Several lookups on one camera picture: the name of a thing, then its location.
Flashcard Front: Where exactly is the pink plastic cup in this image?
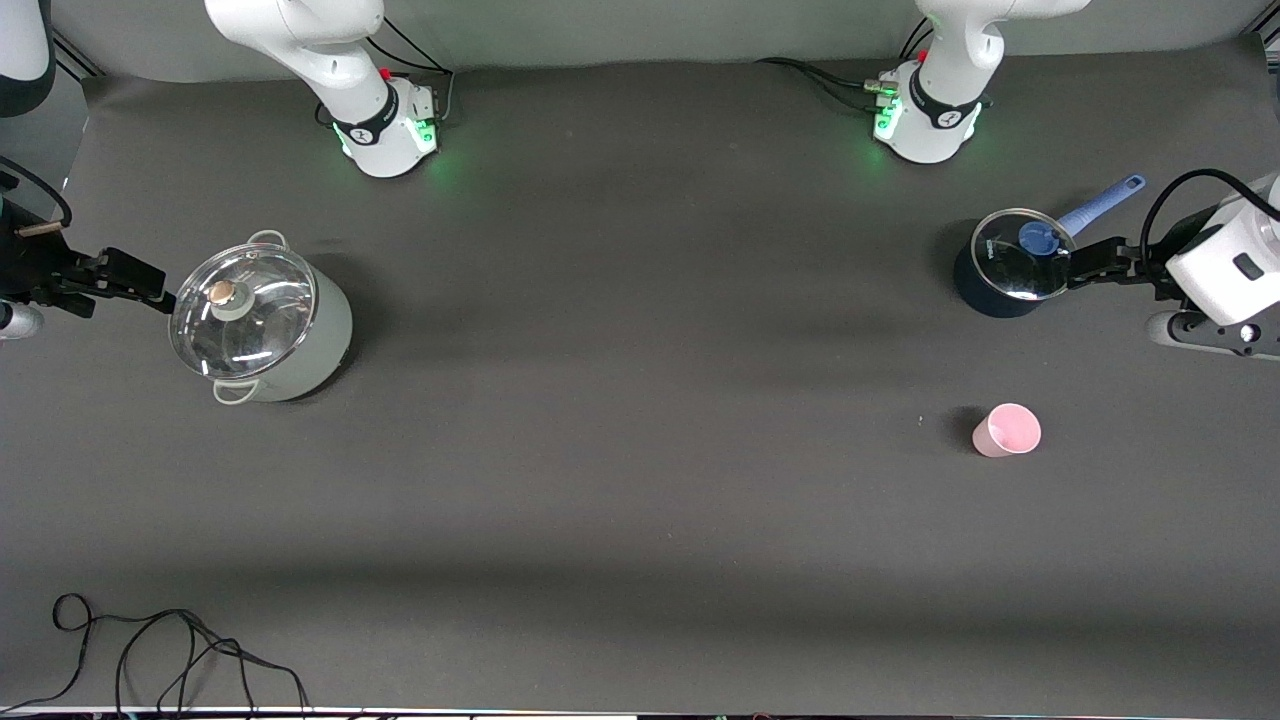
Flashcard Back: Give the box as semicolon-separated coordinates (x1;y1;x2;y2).
972;403;1043;459

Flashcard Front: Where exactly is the glass lid with brass knob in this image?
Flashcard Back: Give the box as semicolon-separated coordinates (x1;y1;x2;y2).
168;243;319;381

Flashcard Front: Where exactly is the glass lid with blue knob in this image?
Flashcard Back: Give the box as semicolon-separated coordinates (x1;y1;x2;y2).
971;208;1080;302

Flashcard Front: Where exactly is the dark blue saucepan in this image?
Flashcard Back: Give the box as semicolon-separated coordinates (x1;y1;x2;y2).
952;174;1148;319

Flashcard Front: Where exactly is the dark grey table cloth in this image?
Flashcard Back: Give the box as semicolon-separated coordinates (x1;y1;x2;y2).
0;45;1280;716

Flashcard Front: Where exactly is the black arm-mounted cable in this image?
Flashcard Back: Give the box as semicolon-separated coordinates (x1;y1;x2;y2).
0;155;73;233
1140;168;1280;263

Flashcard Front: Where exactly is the grey-green two-handled pot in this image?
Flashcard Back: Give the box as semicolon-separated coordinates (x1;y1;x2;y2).
168;230;354;406

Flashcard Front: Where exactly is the loose thin black cable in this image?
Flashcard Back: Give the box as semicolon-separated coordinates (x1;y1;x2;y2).
0;593;311;716

